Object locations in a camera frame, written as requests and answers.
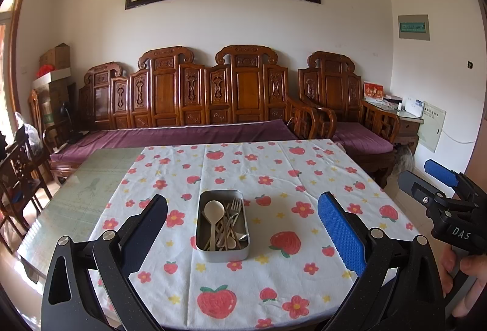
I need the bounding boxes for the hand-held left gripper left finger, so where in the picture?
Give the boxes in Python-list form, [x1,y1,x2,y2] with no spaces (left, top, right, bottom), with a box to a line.
[40,194,169,331]

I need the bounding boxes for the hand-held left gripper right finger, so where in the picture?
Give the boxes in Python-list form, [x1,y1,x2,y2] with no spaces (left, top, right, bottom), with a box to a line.
[317,192,446,331]

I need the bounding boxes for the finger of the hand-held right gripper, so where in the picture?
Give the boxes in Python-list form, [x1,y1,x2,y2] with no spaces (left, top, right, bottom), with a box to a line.
[424,159,481,199]
[397,170,447,216]

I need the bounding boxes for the large beige spoon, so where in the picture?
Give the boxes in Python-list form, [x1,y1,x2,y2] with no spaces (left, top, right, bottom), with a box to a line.
[204,200,225,251]

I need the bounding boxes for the wooden chopstick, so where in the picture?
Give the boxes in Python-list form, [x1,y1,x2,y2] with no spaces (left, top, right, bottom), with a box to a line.
[215,215,233,251]

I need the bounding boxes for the grey metal utensil box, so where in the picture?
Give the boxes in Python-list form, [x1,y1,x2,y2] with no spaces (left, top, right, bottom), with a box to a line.
[195,190,251,263]

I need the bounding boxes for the small white spoon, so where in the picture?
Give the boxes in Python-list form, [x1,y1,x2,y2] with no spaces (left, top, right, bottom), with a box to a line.
[219,224,238,251]

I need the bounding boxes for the silver metal fork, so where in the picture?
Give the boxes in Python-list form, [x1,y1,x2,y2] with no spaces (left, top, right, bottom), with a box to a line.
[224,198,243,240]

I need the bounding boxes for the silver metal spoon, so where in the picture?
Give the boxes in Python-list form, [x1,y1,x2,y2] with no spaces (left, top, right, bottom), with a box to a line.
[234,217,250,244]

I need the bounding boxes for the person's right hand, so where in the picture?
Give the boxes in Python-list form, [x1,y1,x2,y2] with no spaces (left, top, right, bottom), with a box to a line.
[440,245,487,302]

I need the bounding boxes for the grey fluffy duster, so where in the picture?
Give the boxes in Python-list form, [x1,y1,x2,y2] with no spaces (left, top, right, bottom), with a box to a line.
[392,144,416,175]

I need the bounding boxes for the wooden side cabinet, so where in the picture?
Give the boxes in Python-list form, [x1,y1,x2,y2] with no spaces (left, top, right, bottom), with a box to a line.
[375,100,424,147]

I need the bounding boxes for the white tabletop device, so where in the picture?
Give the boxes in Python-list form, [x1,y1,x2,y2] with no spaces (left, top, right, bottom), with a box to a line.
[402,98,425,114]

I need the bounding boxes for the short purple seat cushion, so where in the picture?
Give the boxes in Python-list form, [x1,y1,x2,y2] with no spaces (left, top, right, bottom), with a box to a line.
[333,121,394,156]

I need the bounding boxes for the long purple seat cushion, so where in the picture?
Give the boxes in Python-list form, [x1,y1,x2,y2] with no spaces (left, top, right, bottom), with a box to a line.
[49,119,299,164]

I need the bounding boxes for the strawberry print tablecloth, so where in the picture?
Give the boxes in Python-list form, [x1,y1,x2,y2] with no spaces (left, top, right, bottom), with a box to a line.
[87,139,425,331]

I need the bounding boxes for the red desk calendar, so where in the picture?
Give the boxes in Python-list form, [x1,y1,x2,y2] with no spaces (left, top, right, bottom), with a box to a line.
[363,82,385,103]

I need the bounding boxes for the carved wooden armchair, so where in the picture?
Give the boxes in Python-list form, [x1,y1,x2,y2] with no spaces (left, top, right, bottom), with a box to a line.
[298,51,402,189]

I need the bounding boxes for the dark wooden chair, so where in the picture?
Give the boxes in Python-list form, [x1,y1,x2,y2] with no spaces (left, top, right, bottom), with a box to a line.
[0,133,54,225]

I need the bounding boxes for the carved wooden sofa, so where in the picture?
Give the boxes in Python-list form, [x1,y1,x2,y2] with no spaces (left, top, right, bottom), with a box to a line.
[49,45,337,183]

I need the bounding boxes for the clear plastic bag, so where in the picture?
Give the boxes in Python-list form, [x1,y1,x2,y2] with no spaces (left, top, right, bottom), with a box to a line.
[14,111,42,157]

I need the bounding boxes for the large brown cardboard box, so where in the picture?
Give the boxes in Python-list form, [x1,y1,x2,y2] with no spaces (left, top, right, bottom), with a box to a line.
[34,82,77,126]

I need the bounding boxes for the brown wooden chair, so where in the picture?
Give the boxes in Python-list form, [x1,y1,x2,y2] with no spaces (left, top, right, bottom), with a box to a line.
[28,89,77,149]

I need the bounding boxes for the white flat box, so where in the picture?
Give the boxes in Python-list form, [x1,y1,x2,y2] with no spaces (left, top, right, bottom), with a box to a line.
[32,68,71,88]

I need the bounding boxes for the small brown cardboard box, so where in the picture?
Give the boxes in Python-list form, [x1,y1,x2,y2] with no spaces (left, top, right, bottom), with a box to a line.
[39,44,71,71]

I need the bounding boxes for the white wall panel door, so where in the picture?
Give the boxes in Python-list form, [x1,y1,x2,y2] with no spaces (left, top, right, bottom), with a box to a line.
[418,100,447,153]

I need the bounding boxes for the grey wall electrical panel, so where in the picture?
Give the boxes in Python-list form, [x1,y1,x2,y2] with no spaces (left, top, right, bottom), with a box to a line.
[398,14,430,41]

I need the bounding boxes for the wooden door frame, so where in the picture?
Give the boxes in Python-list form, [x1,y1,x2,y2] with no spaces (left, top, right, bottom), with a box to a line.
[0,0,31,126]

